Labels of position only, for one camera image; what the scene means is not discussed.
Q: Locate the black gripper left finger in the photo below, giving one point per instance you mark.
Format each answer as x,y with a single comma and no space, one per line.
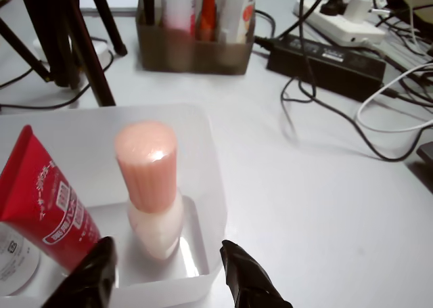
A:
91,277

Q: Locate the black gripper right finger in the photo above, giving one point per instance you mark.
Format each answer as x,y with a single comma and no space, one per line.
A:
250,281

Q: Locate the pink cosmetic bottle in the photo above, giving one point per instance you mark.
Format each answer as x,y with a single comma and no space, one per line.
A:
149,172

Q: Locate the clear spray bottle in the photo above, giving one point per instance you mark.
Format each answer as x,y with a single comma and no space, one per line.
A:
13,260

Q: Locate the red hand cream tube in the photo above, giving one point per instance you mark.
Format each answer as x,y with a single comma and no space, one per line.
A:
44,199

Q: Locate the translucent white plastic bin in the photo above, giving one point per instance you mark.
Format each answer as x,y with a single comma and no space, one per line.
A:
203,159

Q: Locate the black power adapter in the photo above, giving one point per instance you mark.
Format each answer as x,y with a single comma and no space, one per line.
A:
324,67

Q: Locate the brown organizer box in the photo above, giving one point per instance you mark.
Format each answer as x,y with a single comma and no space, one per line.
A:
193,55

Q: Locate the white tube with orange print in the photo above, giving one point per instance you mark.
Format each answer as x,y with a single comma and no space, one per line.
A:
236,13

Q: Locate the white power strip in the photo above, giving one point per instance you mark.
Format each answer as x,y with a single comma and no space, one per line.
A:
341,28

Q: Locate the black item in organizer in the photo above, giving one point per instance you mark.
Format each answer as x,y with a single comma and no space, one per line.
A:
148,3

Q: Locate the white pink tube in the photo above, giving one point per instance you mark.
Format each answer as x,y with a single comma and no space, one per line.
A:
177,6

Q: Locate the white plug charger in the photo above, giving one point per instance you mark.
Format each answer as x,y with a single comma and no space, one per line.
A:
358,8

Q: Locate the black camera tripod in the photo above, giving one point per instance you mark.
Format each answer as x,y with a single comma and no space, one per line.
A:
64,34

